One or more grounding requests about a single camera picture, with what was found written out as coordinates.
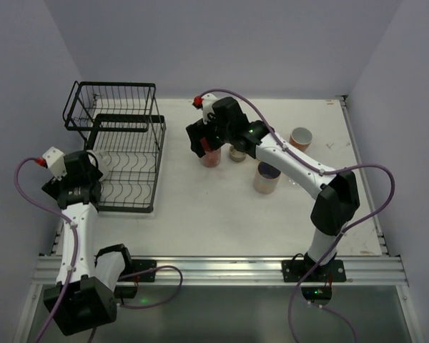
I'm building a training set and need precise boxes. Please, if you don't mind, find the beige speckled ceramic cup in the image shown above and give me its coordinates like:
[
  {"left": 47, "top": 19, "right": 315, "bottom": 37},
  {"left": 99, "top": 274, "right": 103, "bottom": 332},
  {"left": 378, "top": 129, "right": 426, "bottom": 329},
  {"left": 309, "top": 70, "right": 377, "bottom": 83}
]
[{"left": 229, "top": 146, "right": 247, "bottom": 163}]

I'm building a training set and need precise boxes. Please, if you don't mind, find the pink speckled mug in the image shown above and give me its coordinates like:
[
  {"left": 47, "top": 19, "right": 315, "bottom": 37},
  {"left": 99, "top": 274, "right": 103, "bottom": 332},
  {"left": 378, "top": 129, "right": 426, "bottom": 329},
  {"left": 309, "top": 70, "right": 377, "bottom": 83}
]
[{"left": 200, "top": 149, "right": 222, "bottom": 168}]

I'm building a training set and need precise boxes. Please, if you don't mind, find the translucent pink plastic cup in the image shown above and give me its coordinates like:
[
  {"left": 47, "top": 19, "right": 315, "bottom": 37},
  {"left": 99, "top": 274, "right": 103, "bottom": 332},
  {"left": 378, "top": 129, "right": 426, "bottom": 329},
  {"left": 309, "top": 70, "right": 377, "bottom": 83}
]
[{"left": 253, "top": 161, "right": 281, "bottom": 194}]

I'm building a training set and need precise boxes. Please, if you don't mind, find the pink square mug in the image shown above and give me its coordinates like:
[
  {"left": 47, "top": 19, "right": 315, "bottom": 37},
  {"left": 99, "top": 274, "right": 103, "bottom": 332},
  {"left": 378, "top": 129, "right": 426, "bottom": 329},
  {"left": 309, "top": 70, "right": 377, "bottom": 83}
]
[{"left": 289, "top": 127, "right": 312, "bottom": 151}]

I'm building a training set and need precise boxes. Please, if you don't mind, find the clear glass cup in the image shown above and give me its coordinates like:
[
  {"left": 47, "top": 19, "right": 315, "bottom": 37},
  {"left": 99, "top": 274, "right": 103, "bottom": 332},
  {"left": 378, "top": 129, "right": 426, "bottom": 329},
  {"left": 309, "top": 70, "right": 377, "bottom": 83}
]
[{"left": 289, "top": 179, "right": 300, "bottom": 187}]

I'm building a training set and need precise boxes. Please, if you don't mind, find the white hexagonal cup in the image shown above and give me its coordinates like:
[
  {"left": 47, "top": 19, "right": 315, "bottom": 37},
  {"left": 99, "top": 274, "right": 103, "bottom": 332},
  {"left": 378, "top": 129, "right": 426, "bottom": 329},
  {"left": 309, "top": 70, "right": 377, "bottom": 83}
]
[{"left": 87, "top": 150, "right": 109, "bottom": 177}]

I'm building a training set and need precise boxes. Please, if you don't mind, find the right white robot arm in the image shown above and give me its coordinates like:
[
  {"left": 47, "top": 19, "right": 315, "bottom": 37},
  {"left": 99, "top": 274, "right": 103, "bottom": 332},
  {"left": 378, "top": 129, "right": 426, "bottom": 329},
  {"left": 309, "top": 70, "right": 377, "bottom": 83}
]
[{"left": 186, "top": 94, "right": 360, "bottom": 267}]

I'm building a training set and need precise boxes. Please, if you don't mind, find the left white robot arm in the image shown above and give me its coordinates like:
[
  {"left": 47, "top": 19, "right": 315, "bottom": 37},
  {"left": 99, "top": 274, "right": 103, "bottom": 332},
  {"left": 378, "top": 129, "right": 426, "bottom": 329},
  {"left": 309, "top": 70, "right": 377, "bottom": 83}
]
[{"left": 42, "top": 147, "right": 132, "bottom": 336}]

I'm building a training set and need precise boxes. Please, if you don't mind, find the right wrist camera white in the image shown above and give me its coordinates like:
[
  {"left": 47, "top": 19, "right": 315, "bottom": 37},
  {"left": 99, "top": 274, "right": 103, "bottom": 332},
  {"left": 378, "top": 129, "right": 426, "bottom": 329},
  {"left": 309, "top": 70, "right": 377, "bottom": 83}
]
[{"left": 192, "top": 93, "right": 218, "bottom": 124}]

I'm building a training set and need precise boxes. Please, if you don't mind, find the black wire dish rack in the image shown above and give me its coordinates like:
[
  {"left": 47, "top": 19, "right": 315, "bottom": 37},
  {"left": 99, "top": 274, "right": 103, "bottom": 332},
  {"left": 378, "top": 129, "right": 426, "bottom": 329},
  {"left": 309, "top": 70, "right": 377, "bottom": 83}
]
[{"left": 62, "top": 81, "right": 166, "bottom": 214}]

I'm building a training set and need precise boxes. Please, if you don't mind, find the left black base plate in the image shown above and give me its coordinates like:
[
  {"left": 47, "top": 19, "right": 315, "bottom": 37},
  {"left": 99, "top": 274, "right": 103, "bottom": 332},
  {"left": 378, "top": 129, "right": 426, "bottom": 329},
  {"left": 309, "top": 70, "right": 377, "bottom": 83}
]
[{"left": 118, "top": 259, "right": 157, "bottom": 283}]

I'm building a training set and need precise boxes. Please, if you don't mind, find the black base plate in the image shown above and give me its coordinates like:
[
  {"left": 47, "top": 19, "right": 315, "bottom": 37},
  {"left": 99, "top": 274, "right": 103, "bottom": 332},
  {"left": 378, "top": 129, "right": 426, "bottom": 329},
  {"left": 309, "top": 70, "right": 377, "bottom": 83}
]
[
  {"left": 281, "top": 253, "right": 347, "bottom": 282},
  {"left": 118, "top": 259, "right": 157, "bottom": 283}
]

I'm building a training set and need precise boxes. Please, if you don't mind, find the aluminium mounting rail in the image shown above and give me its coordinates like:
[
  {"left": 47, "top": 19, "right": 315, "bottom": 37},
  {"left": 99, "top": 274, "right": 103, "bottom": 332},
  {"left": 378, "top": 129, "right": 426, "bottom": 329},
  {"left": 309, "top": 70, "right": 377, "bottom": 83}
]
[{"left": 31, "top": 254, "right": 409, "bottom": 287}]

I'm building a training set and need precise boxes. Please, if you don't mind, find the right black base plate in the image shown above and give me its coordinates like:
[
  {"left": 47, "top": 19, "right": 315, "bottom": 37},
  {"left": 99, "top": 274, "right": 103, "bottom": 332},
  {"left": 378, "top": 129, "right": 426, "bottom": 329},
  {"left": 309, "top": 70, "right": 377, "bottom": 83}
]
[{"left": 281, "top": 253, "right": 347, "bottom": 282}]

